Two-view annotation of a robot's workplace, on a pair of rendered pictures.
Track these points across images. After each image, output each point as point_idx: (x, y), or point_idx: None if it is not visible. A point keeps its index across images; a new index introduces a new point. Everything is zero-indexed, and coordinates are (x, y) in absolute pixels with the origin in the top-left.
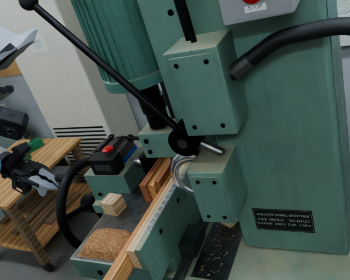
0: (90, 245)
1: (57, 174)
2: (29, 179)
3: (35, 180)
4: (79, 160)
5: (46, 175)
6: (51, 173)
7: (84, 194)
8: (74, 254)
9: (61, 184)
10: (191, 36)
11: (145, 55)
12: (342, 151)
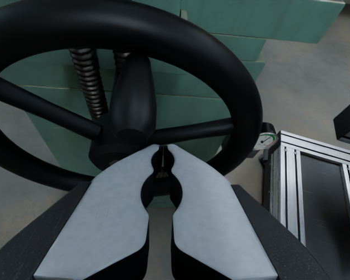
0: None
1: (130, 103)
2: (263, 260)
3: (229, 211)
4: (38, 0)
5: (133, 191)
6: (93, 182)
7: (111, 142)
8: (335, 1)
9: (215, 39)
10: None
11: None
12: None
